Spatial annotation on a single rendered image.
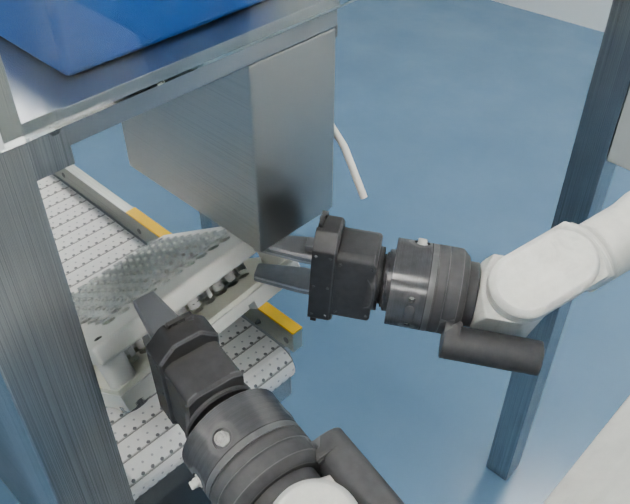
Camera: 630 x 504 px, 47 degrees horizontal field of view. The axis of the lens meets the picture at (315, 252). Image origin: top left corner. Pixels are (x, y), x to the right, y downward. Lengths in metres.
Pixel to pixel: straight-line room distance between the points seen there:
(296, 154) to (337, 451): 0.28
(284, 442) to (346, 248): 0.23
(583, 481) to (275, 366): 0.52
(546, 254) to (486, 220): 1.96
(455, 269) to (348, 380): 1.41
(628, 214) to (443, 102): 2.59
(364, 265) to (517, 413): 1.10
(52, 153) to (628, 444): 0.40
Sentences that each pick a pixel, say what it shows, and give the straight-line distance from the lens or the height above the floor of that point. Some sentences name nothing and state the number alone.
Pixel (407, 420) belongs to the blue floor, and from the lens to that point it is 2.02.
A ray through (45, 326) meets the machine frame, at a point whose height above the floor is 1.27.
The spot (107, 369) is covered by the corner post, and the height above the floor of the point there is 1.11.
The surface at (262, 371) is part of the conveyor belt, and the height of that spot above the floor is 0.94.
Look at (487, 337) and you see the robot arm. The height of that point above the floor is 1.10.
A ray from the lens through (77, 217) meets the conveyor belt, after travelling 1.16.
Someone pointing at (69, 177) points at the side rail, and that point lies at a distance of 1.21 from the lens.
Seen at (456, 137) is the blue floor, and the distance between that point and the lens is 3.10.
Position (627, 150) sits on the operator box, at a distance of 1.27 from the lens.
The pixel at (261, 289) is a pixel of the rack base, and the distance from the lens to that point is 0.77.
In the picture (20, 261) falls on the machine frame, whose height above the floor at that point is 1.33.
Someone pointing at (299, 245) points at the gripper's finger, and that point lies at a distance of 0.73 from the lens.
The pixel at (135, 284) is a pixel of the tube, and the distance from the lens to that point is 0.77.
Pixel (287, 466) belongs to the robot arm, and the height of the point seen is 1.16.
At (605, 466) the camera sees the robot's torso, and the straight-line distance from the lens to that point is 0.45.
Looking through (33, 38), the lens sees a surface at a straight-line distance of 0.41.
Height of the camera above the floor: 1.62
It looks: 41 degrees down
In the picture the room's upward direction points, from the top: straight up
